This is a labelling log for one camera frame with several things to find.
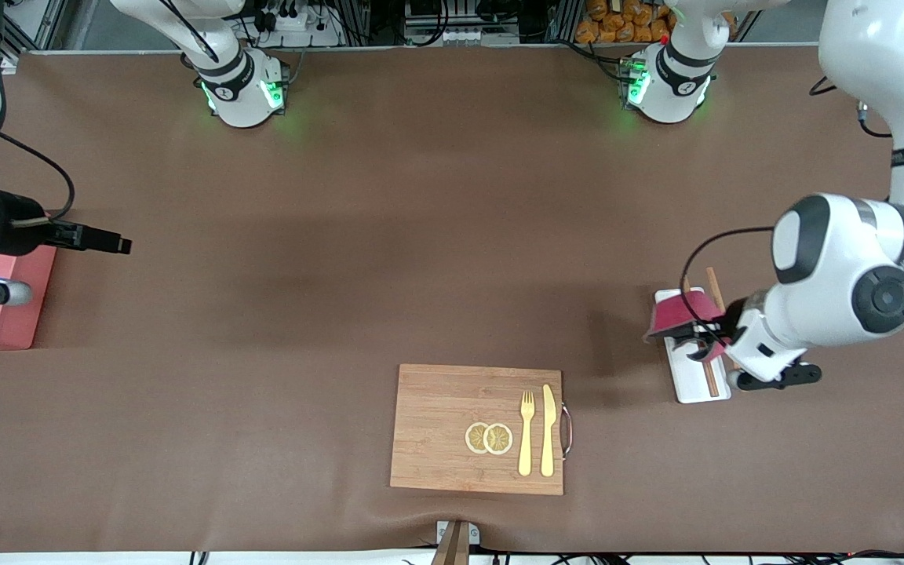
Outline white rectangular tray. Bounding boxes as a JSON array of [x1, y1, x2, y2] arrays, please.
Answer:
[[654, 286, 732, 405]]

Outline brown table mat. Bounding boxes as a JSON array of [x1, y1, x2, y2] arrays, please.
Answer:
[[0, 43, 904, 555]]

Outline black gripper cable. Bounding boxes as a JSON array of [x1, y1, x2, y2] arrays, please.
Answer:
[[686, 226, 776, 334], [0, 132, 76, 224]]

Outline yellow fork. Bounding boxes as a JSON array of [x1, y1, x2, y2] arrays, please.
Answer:
[[518, 390, 537, 477]]

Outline pile of orange items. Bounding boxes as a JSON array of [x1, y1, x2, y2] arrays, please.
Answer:
[[575, 0, 674, 45]]

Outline aluminium frame profile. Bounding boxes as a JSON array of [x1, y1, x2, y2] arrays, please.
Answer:
[[1, 0, 68, 65]]

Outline wooden cutting board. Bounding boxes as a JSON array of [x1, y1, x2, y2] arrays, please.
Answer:
[[389, 363, 565, 497]]

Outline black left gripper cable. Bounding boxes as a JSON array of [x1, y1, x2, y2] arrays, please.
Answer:
[[686, 226, 776, 334]]

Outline white power strip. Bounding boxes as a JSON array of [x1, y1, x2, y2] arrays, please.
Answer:
[[252, 0, 343, 48]]

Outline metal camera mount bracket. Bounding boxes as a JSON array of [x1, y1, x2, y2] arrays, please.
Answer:
[[430, 519, 481, 565]]

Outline red cloth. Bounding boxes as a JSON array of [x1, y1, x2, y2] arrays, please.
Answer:
[[643, 289, 735, 350]]

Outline yellow knife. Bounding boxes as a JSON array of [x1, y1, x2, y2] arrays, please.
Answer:
[[540, 384, 557, 478]]

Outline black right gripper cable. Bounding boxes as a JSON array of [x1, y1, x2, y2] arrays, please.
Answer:
[[0, 132, 76, 224]]

